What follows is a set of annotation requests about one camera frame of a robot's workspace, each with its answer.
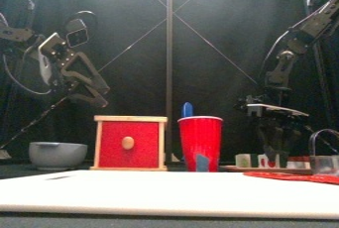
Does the red white toy nigiri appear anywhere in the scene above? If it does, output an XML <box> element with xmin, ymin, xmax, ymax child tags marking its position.
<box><xmin>286</xmin><ymin>156</ymin><xmax>311</xmax><ymax>171</ymax></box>

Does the blue stick in cup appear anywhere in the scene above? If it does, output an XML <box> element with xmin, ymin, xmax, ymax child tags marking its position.
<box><xmin>182</xmin><ymin>101</ymin><xmax>195</xmax><ymax>118</ymax></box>

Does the white frame corner bracket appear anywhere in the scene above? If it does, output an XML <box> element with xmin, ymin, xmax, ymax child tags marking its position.
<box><xmin>0</xmin><ymin>149</ymin><xmax>14</xmax><ymax>161</ymax></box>

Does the short side brace cord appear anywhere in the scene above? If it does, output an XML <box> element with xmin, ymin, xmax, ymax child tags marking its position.
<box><xmin>0</xmin><ymin>96</ymin><xmax>70</xmax><ymax>151</ymax></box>

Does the thin diagonal frame cord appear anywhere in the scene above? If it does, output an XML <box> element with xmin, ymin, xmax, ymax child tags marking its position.
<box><xmin>127</xmin><ymin>0</ymin><xmax>259</xmax><ymax>85</ymax></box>
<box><xmin>98</xmin><ymin>0</ymin><xmax>223</xmax><ymax>73</ymax></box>

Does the pink rectangular plate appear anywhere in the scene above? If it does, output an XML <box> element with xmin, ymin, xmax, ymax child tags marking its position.
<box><xmin>219</xmin><ymin>165</ymin><xmax>313</xmax><ymax>175</ymax></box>

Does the small clear handled cup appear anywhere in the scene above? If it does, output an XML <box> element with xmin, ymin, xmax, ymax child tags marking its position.
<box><xmin>307</xmin><ymin>128</ymin><xmax>339</xmax><ymax>177</ymax></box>

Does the vertical frame post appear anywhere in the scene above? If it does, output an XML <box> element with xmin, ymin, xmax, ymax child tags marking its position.
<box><xmin>166</xmin><ymin>0</ymin><xmax>175</xmax><ymax>164</ymax></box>

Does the small blue block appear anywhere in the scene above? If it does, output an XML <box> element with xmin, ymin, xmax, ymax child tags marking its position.
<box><xmin>195</xmin><ymin>153</ymin><xmax>213</xmax><ymax>172</ymax></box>

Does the red toy knife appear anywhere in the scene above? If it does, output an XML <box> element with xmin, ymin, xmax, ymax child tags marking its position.
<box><xmin>243</xmin><ymin>171</ymin><xmax>339</xmax><ymax>185</ymax></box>

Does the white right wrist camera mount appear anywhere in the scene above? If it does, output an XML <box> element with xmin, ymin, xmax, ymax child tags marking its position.
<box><xmin>246</xmin><ymin>102</ymin><xmax>310</xmax><ymax>118</ymax></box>

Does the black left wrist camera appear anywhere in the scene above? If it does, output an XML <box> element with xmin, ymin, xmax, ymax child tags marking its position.
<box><xmin>66</xmin><ymin>10</ymin><xmax>99</xmax><ymax>49</ymax></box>

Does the grey bowl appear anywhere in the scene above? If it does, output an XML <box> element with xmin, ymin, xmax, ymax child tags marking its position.
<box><xmin>28</xmin><ymin>141</ymin><xmax>88</xmax><ymax>171</ymax></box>

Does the white cutting board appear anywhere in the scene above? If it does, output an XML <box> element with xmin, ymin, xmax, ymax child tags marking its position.
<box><xmin>0</xmin><ymin>170</ymin><xmax>339</xmax><ymax>220</ymax></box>

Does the wooden box with red drawer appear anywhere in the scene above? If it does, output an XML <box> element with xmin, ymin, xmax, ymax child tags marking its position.
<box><xmin>90</xmin><ymin>115</ymin><xmax>170</xmax><ymax>171</ymax></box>

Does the purple bowl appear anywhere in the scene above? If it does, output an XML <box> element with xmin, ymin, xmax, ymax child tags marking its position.
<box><xmin>176</xmin><ymin>115</ymin><xmax>225</xmax><ymax>172</ymax></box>

